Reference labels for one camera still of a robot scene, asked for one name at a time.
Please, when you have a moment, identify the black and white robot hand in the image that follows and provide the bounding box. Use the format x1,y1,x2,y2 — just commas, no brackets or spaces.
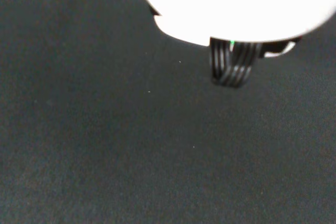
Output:
134,0,336,88

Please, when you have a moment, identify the black bench cloth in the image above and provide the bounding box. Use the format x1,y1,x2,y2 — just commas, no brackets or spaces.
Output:
0,0,336,224

